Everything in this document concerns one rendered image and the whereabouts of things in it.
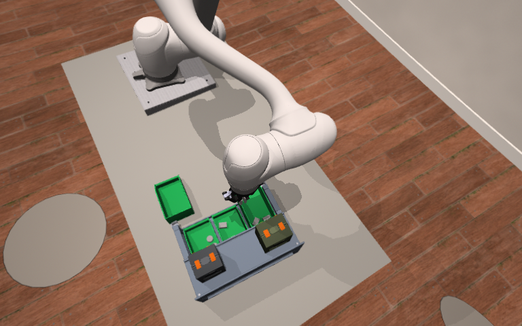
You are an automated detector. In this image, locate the dark green tool case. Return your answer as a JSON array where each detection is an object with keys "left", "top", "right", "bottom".
[{"left": 255, "top": 213, "right": 293, "bottom": 253}]

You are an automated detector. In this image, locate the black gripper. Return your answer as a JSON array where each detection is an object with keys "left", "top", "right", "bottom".
[{"left": 222, "top": 183, "right": 263, "bottom": 205}]

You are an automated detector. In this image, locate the green open-front bin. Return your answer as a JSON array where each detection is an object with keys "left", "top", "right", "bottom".
[
  {"left": 154, "top": 175, "right": 194, "bottom": 224},
  {"left": 184, "top": 219, "right": 219, "bottom": 254},
  {"left": 237, "top": 186, "right": 276, "bottom": 228},
  {"left": 212, "top": 205, "right": 248, "bottom": 241}
]

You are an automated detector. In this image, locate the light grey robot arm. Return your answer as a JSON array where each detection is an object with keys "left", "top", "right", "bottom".
[{"left": 132, "top": 0, "right": 337, "bottom": 195}]

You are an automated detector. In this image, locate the grey metal shelf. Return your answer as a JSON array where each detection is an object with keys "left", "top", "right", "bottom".
[{"left": 171, "top": 181, "right": 305, "bottom": 302}]

